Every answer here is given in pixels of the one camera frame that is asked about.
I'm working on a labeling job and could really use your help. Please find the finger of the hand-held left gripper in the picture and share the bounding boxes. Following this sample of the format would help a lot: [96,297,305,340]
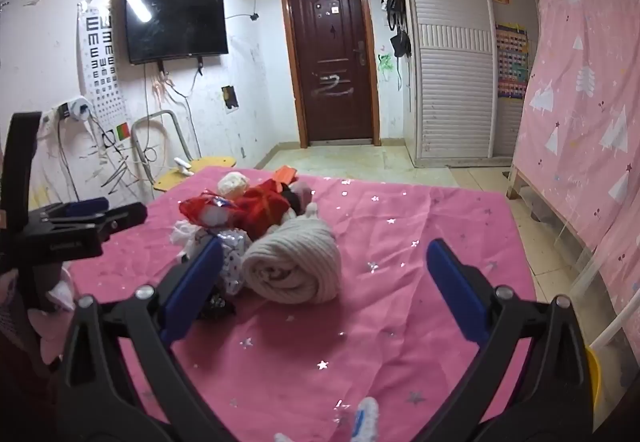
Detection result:
[22,202,149,259]
[30,197,110,225]

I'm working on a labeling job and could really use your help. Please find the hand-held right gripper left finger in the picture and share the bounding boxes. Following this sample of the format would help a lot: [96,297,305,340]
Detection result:
[57,237,236,442]

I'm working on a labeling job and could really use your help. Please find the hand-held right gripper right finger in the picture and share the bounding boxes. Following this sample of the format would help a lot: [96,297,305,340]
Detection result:
[415,238,601,442]

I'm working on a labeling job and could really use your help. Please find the silver dotted wrapper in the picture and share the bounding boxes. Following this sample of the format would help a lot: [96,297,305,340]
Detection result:
[215,229,248,295]

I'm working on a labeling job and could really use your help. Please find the white crumpled plastic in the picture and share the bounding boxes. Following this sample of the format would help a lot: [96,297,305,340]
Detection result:
[170,220,201,257]

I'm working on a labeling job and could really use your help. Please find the pink star tablecloth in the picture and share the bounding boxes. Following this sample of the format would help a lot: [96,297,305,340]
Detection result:
[65,167,538,442]

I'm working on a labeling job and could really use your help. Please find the white power strip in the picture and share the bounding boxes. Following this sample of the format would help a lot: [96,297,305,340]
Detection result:
[42,94,96,123]

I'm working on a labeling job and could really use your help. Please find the yellow folding chair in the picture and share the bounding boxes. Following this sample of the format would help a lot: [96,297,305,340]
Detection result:
[131,110,237,195]

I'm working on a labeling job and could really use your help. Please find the pink cloth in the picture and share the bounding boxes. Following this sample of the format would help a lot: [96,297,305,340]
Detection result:
[27,267,76,363]

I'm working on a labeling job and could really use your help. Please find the red plastic bag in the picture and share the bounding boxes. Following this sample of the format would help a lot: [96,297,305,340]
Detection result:
[179,182,296,240]

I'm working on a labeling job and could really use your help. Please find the cream knitted cloth roll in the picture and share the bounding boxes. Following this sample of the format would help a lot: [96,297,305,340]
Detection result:
[241,217,341,305]

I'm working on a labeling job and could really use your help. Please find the white fluffy ball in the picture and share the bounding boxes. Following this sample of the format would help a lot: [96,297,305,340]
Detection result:
[217,172,251,197]

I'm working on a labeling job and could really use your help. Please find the white eye chart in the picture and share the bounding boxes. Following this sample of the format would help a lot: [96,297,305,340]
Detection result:
[77,0,133,133]

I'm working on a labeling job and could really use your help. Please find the white pipe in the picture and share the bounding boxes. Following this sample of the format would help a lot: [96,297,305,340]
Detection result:
[590,242,640,348]

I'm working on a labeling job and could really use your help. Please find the white blue tube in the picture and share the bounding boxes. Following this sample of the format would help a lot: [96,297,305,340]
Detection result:
[275,397,380,442]

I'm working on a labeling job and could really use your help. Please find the white louvred wardrobe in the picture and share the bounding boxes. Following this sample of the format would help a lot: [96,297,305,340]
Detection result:
[399,0,538,169]

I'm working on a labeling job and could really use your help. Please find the pink printed curtain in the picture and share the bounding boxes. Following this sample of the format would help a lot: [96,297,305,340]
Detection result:
[512,0,640,253]

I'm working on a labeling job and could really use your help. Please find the colourful grid poster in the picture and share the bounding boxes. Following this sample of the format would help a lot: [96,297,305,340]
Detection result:
[495,23,529,100]

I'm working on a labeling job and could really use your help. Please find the dark brown door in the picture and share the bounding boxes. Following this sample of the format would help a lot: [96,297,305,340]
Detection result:
[279,0,382,149]

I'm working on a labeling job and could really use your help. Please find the black hanging bags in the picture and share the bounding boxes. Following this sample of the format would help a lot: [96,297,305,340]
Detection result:
[382,0,412,58]

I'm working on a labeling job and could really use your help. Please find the wooden bed frame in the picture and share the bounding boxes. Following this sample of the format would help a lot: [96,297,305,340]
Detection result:
[507,0,640,253]

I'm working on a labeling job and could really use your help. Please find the black wall television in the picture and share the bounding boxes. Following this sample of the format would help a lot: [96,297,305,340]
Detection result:
[125,0,230,66]

